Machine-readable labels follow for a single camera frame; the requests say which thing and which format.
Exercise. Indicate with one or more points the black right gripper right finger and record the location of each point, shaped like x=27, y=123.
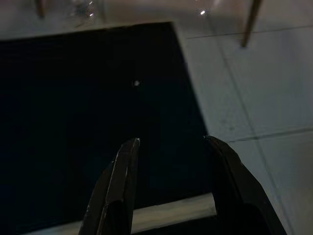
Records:
x=244, y=191

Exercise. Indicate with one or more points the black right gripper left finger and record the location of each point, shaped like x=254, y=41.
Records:
x=117, y=183

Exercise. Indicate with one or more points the black floor mat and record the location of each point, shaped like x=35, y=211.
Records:
x=73, y=98

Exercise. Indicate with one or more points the small white paper scrap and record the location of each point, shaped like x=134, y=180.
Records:
x=136, y=83

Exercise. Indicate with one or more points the small thin stick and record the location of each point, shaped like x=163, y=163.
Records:
x=80, y=24

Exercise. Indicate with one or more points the clear crumpled plastic wrapper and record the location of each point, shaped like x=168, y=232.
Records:
x=84, y=9

